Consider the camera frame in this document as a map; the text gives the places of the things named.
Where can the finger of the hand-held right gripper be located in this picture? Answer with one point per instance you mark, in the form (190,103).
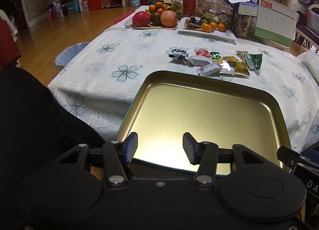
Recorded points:
(286,155)

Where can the blue round stool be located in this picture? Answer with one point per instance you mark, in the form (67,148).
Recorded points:
(69,52)

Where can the small glass jar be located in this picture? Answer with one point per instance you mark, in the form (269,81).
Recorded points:
(224,8)

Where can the blue and white candy packet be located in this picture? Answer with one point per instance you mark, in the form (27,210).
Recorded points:
(180,51)

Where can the pink striped apple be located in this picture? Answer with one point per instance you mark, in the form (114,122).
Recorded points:
(169,19)

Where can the dark chair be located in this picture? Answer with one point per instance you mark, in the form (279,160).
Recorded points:
(307,24)

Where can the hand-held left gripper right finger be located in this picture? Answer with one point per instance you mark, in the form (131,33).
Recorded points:
(188,146)

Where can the dark brown fruit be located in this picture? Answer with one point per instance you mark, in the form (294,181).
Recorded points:
(156,19)

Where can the purple white snack packet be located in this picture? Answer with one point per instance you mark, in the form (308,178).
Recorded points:
(208,69)

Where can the silver and orange packet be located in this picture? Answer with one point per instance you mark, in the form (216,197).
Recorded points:
(226,66)

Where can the tangerine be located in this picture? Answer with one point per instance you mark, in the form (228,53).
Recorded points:
(213,25)
(205,28)
(221,27)

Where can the red and white snack packet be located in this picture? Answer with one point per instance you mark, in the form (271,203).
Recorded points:
(201,52)

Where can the white remote control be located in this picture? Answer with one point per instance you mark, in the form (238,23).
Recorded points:
(128,23)

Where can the desk calendar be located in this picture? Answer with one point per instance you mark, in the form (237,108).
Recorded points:
(274,21)

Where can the beige fruit tray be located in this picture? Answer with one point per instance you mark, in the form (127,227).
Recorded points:
(149,27)

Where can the plain white pillow packet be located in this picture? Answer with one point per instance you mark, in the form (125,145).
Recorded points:
(199,60)

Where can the green and white snack packet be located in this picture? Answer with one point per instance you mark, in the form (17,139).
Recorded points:
(254,61)

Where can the large glass jar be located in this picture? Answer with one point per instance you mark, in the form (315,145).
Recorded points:
(209,2)

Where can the glass jar with green lid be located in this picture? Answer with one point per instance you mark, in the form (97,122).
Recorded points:
(177,2)

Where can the red apple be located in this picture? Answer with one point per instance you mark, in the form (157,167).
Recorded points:
(141,19)

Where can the teal storage box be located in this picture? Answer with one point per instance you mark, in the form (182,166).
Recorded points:
(71,8)

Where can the black snack packet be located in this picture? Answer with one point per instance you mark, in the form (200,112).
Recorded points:
(196,21)

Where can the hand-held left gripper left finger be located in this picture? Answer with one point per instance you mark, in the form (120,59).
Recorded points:
(132,146)

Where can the white jar with red lid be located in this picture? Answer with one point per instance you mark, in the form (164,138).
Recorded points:
(85,6)

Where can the white rectangular plate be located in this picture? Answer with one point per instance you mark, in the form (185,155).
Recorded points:
(224,35)

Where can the beige patterned snack packet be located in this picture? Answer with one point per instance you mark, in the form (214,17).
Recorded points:
(241,54)

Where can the small green candy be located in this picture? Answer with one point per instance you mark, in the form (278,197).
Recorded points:
(215,55)

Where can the blue and white bag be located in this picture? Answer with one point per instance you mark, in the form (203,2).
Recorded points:
(245,18)

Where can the red tin can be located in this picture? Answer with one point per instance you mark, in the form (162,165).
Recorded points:
(190,3)

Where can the red bag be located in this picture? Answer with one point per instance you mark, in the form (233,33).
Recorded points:
(98,0)

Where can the pile of tangerines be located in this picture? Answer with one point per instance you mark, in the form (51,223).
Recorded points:
(159,7)

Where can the yellow green snack packet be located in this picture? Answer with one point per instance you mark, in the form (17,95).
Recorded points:
(240,68)

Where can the gold metal tray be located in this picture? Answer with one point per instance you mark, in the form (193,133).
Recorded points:
(199,110)

